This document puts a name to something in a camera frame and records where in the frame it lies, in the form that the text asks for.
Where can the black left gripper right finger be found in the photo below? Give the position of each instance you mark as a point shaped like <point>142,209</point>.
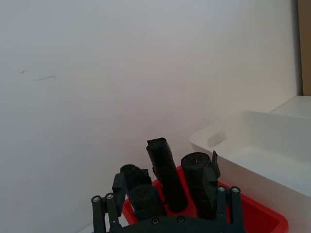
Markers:
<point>208,189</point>

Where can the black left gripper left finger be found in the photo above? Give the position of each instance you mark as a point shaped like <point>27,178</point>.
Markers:
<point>118,187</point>

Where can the tall black bag roll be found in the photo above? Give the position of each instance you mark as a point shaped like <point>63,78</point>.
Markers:
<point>167,174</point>

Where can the red plastic bin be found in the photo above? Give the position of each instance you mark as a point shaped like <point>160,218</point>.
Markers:
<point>257,216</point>

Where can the white plastic bin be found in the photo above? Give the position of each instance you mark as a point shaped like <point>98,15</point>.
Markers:
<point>267,155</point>

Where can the brown board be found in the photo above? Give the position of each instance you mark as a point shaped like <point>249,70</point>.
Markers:
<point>305,46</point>

